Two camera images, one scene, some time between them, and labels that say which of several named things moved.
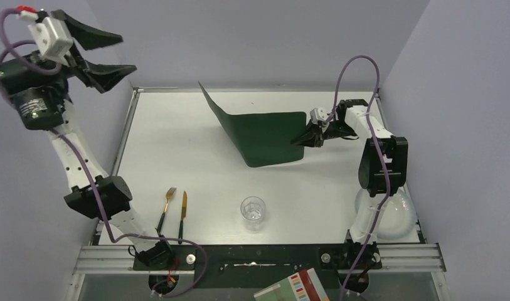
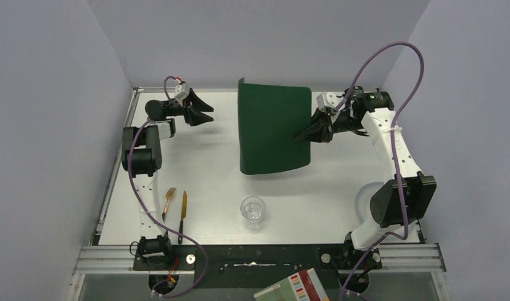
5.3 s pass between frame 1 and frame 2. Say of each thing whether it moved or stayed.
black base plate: stayed
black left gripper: moved
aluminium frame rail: stayed
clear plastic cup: stayed
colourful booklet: stayed
